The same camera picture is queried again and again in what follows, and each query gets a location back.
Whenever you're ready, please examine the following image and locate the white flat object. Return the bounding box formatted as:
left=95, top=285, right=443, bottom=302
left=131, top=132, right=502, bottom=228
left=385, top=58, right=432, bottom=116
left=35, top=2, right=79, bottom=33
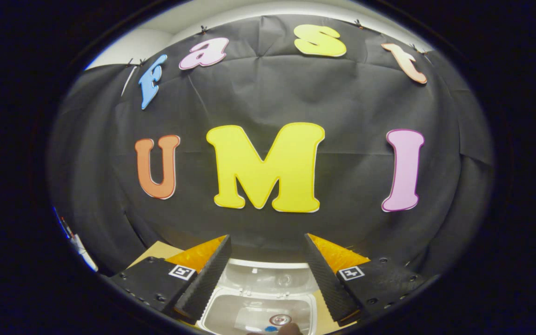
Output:
left=66, top=230, right=99, bottom=273

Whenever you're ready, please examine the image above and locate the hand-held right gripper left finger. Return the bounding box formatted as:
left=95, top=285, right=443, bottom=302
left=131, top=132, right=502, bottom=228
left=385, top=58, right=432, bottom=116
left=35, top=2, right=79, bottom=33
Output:
left=109, top=234, right=233, bottom=322

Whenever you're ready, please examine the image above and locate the black backdrop cloth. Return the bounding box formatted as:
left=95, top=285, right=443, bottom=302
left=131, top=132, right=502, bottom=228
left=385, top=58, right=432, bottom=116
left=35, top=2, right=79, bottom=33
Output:
left=47, top=14, right=496, bottom=280

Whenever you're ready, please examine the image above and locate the white desktop garbage bin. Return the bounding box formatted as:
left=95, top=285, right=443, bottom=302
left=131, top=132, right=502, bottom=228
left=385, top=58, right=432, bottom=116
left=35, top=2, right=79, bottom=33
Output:
left=197, top=258, right=321, bottom=335

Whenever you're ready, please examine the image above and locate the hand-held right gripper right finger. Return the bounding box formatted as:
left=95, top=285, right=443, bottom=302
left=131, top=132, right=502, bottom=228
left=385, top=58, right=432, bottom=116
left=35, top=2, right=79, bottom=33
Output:
left=303, top=233, right=429, bottom=323

